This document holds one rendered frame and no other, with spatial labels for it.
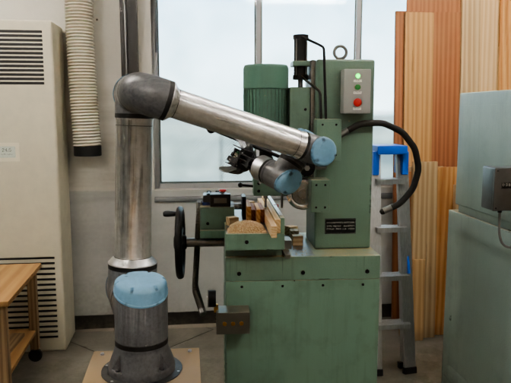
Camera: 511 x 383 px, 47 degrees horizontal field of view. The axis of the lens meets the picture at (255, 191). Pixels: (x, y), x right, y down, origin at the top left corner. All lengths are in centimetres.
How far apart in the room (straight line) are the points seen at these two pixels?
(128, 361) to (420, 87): 254
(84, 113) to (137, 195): 166
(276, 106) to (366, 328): 90
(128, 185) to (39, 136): 161
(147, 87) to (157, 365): 77
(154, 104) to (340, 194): 91
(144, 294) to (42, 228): 181
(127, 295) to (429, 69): 254
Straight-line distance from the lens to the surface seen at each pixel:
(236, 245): 209
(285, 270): 219
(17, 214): 342
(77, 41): 343
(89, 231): 366
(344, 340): 231
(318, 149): 180
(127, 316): 168
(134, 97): 167
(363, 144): 228
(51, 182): 335
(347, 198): 228
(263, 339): 226
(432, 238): 360
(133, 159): 178
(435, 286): 366
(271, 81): 224
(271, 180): 193
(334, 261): 220
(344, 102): 219
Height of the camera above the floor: 132
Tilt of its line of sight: 8 degrees down
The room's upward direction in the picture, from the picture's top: straight up
